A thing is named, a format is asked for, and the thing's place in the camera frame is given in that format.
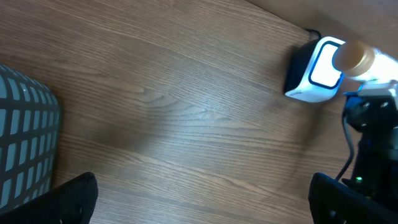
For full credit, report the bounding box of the black scanner cable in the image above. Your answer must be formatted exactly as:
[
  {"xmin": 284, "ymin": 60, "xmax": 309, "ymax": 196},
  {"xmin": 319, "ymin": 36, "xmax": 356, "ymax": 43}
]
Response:
[{"xmin": 304, "ymin": 29, "xmax": 322, "ymax": 40}]

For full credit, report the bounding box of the white cream tube gold cap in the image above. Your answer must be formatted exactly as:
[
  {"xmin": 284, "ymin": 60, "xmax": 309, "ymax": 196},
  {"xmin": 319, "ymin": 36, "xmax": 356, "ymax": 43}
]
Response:
[{"xmin": 332, "ymin": 40, "xmax": 397, "ymax": 83}]

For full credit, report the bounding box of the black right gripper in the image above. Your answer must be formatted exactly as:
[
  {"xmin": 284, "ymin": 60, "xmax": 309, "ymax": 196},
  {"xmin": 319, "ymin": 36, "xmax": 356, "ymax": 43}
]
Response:
[{"xmin": 343, "ymin": 80, "xmax": 397, "ymax": 133}]

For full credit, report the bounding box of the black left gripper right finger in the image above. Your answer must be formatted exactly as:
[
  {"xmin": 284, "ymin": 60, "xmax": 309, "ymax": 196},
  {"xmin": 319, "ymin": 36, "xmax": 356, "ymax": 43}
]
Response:
[{"xmin": 308, "ymin": 172, "xmax": 397, "ymax": 224}]

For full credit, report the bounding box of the cardboard back panel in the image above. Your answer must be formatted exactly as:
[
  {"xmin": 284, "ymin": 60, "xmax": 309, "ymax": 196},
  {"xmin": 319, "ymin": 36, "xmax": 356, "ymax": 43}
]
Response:
[{"xmin": 249, "ymin": 0, "xmax": 397, "ymax": 58}]

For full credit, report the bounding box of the white barcode scanner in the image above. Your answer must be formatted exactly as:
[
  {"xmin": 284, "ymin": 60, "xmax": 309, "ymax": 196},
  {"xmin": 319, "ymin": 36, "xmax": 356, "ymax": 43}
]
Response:
[{"xmin": 284, "ymin": 36, "xmax": 345, "ymax": 103}]

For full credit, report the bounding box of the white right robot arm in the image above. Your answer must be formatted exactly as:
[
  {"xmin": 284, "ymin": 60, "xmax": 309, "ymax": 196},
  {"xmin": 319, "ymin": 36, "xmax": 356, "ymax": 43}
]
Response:
[{"xmin": 342, "ymin": 80, "xmax": 397, "ymax": 212}]

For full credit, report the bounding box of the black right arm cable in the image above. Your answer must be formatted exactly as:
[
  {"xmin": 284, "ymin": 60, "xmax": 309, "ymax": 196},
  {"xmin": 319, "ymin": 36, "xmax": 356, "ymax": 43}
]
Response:
[{"xmin": 335, "ymin": 113, "xmax": 356, "ymax": 182}]

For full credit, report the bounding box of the grey plastic shopping basket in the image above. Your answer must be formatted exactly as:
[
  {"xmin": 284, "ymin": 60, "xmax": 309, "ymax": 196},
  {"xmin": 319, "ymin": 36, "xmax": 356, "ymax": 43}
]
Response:
[{"xmin": 1, "ymin": 65, "xmax": 61, "ymax": 213}]

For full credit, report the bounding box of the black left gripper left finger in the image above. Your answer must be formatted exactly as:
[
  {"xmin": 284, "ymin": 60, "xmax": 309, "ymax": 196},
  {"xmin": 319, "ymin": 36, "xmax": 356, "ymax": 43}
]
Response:
[{"xmin": 1, "ymin": 172, "xmax": 98, "ymax": 224}]

